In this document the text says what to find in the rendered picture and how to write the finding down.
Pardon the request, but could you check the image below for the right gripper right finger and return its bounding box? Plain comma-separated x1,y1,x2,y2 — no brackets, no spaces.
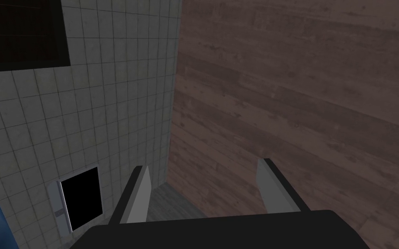
256,158,312,214

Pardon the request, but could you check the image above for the dark brown wooden cabinet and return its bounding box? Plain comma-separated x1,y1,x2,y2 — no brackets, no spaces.
0,0,71,73

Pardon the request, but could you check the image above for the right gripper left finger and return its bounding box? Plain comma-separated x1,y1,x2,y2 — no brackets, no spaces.
108,165,151,225

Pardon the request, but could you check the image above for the black window with grey frame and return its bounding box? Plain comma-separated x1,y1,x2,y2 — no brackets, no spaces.
46,165,104,237

